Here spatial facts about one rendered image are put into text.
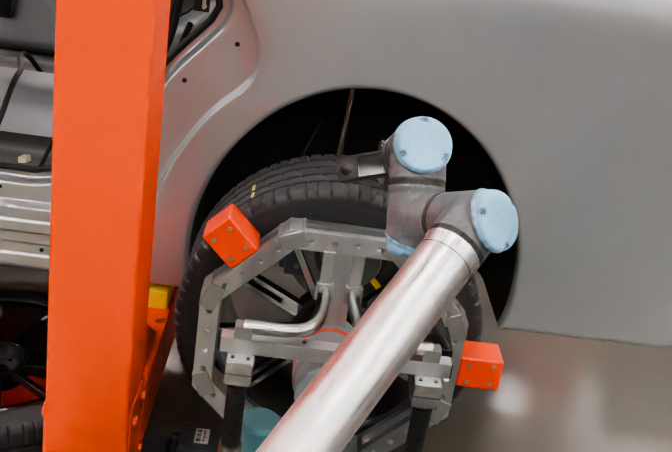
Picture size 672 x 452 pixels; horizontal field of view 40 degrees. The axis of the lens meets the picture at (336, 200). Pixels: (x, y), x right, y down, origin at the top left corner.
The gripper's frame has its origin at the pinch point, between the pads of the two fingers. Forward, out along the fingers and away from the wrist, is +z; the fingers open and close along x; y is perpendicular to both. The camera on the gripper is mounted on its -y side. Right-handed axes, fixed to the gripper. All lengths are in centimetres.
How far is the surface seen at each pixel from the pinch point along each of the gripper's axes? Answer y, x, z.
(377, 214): 0.2, -8.0, 7.4
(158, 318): -49, -27, 53
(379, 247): -0.2, -14.6, 6.2
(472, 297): 19.6, -26.4, 14.2
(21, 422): -80, -47, 42
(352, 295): -6.7, -23.5, 3.2
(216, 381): -35, -39, 21
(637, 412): 113, -80, 159
